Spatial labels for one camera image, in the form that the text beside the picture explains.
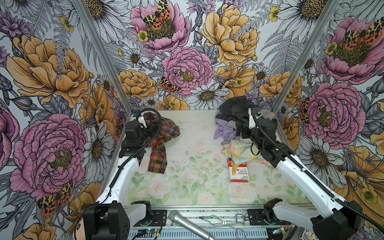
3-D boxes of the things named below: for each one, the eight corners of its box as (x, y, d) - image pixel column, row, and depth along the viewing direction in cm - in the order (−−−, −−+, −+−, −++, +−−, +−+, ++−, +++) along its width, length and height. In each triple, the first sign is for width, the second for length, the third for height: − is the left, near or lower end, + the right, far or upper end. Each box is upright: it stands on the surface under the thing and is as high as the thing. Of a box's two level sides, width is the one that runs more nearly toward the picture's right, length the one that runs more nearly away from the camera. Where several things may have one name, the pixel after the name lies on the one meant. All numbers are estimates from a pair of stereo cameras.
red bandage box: (230, 182, 87) (231, 180, 84) (227, 161, 95) (228, 158, 92) (248, 182, 87) (250, 180, 84) (244, 161, 96) (245, 158, 92)
